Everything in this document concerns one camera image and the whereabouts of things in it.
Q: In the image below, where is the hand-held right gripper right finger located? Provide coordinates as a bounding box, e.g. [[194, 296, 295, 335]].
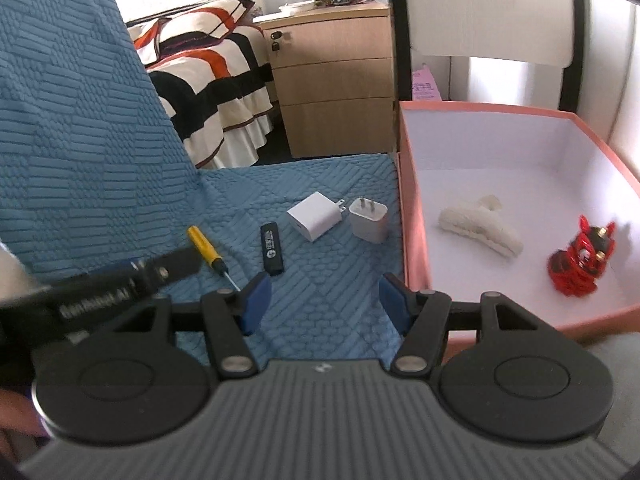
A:
[[379, 272, 546, 378]]

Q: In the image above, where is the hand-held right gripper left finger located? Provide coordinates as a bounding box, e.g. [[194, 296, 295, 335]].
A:
[[107, 272, 273, 380]]

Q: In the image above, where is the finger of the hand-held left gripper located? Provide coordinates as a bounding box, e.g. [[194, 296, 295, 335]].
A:
[[131, 246, 202, 295]]

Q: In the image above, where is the yellow handle screwdriver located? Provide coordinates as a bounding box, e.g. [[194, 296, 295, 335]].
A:
[[187, 225, 242, 292]]

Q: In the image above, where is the pink cardboard box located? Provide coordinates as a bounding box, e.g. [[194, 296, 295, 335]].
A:
[[395, 100, 640, 345]]

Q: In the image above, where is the person's left forearm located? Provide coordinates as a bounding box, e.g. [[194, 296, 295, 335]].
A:
[[0, 389, 45, 437]]

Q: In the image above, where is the black usb stick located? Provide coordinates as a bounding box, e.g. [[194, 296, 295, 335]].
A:
[[260, 222, 286, 276]]

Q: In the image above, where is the white fuzzy cloth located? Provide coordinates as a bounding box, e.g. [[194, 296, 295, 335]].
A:
[[0, 244, 42, 303]]

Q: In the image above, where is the small white charger plug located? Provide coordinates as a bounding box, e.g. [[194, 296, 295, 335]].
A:
[[348, 196, 388, 243]]

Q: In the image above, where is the large white charger cube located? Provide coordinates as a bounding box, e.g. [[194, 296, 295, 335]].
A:
[[286, 191, 348, 244]]

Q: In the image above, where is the white hair claw clip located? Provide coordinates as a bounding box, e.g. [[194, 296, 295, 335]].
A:
[[439, 194, 525, 260]]

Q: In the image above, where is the blue textured blanket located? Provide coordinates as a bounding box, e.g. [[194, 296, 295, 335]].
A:
[[0, 0, 407, 367]]

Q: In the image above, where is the striped bedspread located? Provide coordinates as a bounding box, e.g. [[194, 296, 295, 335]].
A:
[[142, 25, 279, 171]]

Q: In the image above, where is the red toy figurine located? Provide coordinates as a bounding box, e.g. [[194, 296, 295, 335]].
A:
[[547, 214, 617, 297]]

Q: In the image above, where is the pink paper sheet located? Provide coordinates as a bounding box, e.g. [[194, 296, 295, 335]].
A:
[[411, 63, 443, 103]]

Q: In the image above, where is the wooden drawer cabinet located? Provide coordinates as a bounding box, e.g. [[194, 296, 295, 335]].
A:
[[252, 1, 399, 159]]

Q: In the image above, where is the striped pillow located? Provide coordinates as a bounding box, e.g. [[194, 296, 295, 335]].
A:
[[126, 0, 257, 67]]

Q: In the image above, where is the white chair with black frame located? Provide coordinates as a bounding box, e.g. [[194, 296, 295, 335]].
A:
[[386, 0, 640, 112]]

